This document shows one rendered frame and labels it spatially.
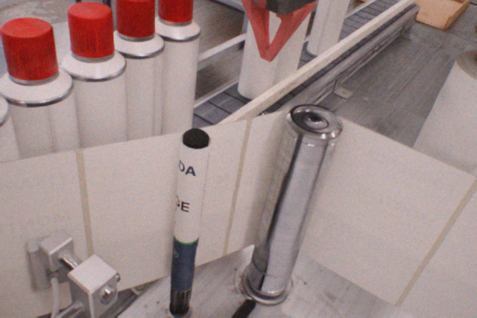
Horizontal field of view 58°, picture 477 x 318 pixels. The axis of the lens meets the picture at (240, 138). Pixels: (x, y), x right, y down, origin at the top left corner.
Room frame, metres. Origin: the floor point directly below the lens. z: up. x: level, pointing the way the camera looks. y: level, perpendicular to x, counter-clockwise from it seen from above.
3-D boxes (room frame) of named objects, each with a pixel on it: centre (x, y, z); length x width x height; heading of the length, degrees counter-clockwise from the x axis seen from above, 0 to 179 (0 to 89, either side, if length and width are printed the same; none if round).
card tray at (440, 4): (1.32, -0.44, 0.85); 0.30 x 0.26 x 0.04; 151
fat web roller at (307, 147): (0.24, -0.05, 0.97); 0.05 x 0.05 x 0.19
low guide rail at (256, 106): (0.69, -0.12, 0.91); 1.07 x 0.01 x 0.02; 151
